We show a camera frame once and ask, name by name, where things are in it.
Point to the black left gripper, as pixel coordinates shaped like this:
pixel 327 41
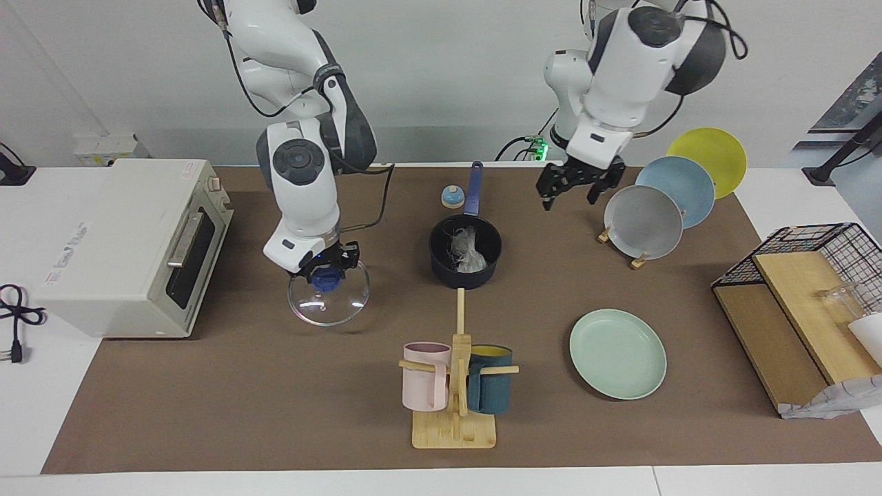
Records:
pixel 580 173

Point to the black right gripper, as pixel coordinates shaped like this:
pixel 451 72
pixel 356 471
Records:
pixel 337 253

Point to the glass lid with blue knob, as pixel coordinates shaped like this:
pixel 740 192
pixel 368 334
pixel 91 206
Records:
pixel 331 303

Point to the translucent white vermicelli bundle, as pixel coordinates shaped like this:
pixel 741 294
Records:
pixel 468 249

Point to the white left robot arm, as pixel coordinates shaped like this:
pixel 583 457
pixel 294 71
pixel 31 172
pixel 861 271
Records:
pixel 627 76

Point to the grey plate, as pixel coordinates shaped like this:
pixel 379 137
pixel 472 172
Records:
pixel 644 224

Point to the wooden plate rack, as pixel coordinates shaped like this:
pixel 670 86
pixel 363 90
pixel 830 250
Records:
pixel 639 262

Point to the light blue plate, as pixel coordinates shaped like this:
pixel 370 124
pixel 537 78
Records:
pixel 682 186

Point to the yellow plate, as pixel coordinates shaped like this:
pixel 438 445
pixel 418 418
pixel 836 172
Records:
pixel 713 155

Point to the light green plate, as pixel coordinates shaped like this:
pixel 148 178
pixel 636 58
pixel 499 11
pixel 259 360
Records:
pixel 617 354

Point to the brown table mat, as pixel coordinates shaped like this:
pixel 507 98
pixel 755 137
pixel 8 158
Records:
pixel 310 386

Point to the pink mug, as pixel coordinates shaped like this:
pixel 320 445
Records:
pixel 422 386

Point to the teal mug with yellow inside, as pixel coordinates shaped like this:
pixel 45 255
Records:
pixel 490 393

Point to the wooden mug tree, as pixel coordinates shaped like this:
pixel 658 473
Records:
pixel 455 430

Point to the white toaster oven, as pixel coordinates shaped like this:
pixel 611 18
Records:
pixel 117 241

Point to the light bamboo board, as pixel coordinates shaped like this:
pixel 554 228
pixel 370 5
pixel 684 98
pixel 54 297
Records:
pixel 806 310

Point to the clear glass cup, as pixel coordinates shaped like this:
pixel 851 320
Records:
pixel 841 300

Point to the white cup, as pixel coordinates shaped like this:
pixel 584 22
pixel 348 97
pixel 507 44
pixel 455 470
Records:
pixel 869 334

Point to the black desk clamp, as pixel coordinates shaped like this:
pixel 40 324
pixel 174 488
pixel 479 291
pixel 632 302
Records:
pixel 14 172

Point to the white wall socket strip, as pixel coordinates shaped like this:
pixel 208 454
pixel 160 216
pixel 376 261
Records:
pixel 103 148

